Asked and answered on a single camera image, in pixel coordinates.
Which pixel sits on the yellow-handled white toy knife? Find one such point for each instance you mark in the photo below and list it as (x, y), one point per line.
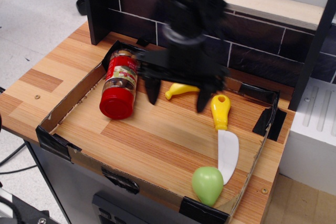
(228, 142)

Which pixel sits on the yellow toy banana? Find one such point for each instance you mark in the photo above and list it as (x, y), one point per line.
(178, 88)

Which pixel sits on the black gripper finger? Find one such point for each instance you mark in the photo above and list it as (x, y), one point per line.
(203, 98)
(152, 87)

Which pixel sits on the green toy pear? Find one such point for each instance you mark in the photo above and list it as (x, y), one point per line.
(207, 183)

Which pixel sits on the black caster wheel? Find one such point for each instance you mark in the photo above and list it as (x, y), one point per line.
(81, 7)

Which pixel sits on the black bracket with bolt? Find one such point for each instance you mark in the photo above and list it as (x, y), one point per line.
(21, 213)

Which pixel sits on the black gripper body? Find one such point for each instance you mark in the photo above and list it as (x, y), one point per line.
(186, 62)

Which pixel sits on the red-capped basil spice bottle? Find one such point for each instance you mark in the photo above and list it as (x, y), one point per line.
(119, 90)

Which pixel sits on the black device under table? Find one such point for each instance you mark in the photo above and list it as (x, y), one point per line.
(109, 212)

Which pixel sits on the white grooved block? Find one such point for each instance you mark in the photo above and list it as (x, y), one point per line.
(309, 154)

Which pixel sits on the cardboard fence with black tape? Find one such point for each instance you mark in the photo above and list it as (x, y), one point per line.
(146, 162)

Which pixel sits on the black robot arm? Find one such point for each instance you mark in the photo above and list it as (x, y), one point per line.
(189, 19)

